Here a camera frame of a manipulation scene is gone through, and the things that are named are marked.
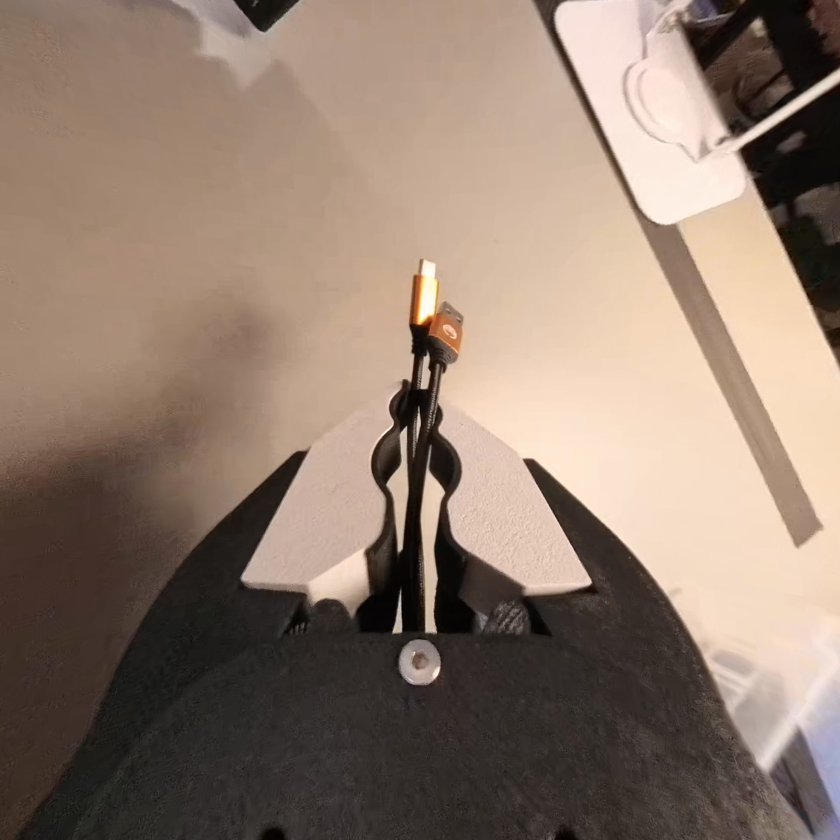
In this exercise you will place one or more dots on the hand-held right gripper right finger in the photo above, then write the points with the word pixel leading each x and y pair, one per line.
pixel 518 518

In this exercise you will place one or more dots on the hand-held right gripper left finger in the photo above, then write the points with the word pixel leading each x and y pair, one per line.
pixel 328 512

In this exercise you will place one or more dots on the white document stand wooden board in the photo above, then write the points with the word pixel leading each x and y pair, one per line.
pixel 663 177

